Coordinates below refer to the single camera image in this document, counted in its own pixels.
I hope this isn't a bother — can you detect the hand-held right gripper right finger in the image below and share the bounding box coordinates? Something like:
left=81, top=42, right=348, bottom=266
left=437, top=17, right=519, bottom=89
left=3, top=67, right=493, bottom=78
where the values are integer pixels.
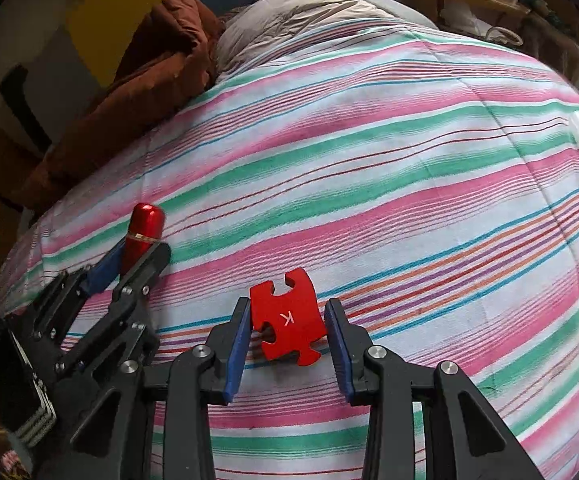
left=323, top=297, right=543, bottom=480

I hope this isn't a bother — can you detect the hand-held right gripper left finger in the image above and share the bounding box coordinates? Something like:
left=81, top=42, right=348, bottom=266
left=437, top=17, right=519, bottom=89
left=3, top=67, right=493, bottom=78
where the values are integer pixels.
left=70, top=296, right=253, bottom=480

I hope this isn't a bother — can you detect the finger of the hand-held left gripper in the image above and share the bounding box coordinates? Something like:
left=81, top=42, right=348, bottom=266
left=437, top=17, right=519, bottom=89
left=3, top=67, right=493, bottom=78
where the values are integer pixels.
left=18, top=238, right=127, bottom=347
left=54, top=242, right=173, bottom=387

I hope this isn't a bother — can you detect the red metallic tube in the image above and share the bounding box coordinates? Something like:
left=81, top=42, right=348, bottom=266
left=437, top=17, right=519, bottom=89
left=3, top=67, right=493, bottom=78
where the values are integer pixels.
left=120, top=202, right=168, bottom=277

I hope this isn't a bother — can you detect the red puzzle piece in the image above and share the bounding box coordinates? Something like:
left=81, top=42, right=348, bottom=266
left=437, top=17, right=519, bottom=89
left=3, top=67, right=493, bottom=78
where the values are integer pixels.
left=248, top=267, right=329, bottom=365

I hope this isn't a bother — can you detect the pink patterned clothing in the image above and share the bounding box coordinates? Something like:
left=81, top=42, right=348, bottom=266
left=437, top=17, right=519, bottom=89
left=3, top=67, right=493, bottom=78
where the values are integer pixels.
left=0, top=449, right=36, bottom=480

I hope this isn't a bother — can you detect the brown quilt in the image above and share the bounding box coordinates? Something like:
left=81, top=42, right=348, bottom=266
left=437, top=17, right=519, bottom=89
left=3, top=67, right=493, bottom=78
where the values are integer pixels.
left=12, top=0, right=228, bottom=214

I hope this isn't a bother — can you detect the pink green striped blanket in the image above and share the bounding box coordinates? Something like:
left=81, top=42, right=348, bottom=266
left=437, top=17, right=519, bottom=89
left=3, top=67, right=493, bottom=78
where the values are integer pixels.
left=0, top=12, right=579, bottom=480

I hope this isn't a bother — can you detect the grey yellow blue headboard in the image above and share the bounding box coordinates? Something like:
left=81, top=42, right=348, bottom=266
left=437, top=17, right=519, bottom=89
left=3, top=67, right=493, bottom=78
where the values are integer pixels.
left=0, top=0, right=320, bottom=161

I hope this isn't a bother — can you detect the beige grey pillow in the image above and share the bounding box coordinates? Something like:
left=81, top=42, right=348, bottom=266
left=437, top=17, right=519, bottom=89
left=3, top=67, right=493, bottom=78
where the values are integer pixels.
left=214, top=0, right=436, bottom=84

